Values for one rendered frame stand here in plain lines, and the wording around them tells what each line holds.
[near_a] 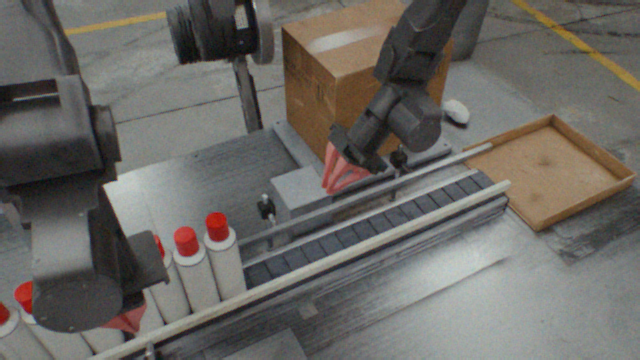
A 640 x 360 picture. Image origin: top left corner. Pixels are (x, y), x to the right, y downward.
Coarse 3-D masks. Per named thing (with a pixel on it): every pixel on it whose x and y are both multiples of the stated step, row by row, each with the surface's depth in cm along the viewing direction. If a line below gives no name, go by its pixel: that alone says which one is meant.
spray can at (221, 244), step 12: (216, 216) 77; (216, 228) 76; (228, 228) 79; (204, 240) 80; (216, 240) 78; (228, 240) 79; (216, 252) 79; (228, 252) 79; (216, 264) 81; (228, 264) 81; (240, 264) 85; (216, 276) 84; (228, 276) 84; (240, 276) 86; (228, 288) 86; (240, 288) 88
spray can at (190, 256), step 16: (176, 240) 74; (192, 240) 75; (176, 256) 77; (192, 256) 77; (208, 256) 80; (192, 272) 78; (208, 272) 81; (192, 288) 81; (208, 288) 82; (192, 304) 85; (208, 304) 85
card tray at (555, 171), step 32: (512, 128) 126; (544, 128) 132; (480, 160) 123; (512, 160) 123; (544, 160) 123; (576, 160) 123; (608, 160) 120; (512, 192) 115; (544, 192) 115; (576, 192) 115; (608, 192) 113; (544, 224) 107
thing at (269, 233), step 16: (448, 160) 104; (464, 160) 106; (416, 176) 101; (368, 192) 98; (384, 192) 100; (320, 208) 95; (336, 208) 95; (288, 224) 92; (240, 240) 90; (256, 240) 90
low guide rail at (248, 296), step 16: (480, 192) 104; (496, 192) 106; (448, 208) 101; (464, 208) 104; (416, 224) 98; (368, 240) 96; (384, 240) 97; (336, 256) 93; (352, 256) 95; (304, 272) 91; (256, 288) 88; (272, 288) 89; (224, 304) 86; (240, 304) 87; (192, 320) 84; (144, 336) 82; (160, 336) 82; (112, 352) 80; (128, 352) 81
